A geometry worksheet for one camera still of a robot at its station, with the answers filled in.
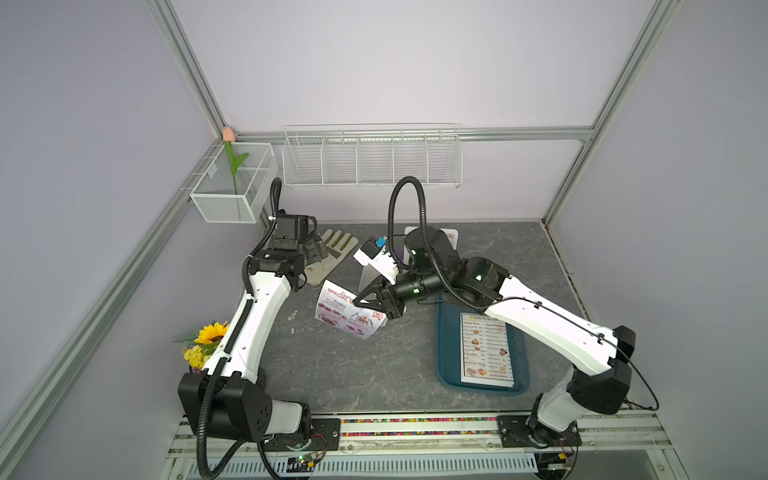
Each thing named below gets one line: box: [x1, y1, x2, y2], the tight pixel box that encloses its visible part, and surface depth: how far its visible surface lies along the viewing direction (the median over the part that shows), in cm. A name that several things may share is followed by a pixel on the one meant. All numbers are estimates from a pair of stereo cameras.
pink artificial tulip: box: [222, 126, 249, 195], surface depth 92 cm
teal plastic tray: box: [436, 300, 530, 396], surface depth 86 cm
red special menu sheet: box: [315, 280, 387, 340], surface depth 62 cm
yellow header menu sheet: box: [460, 313, 515, 387], surface depth 87 cm
